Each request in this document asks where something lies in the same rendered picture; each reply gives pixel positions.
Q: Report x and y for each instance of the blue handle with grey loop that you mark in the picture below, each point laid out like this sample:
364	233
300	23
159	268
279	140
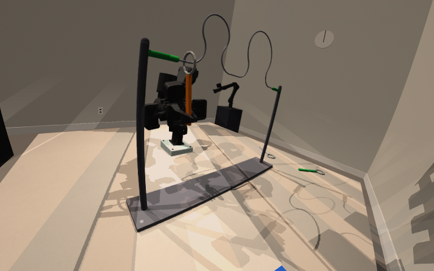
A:
281	268

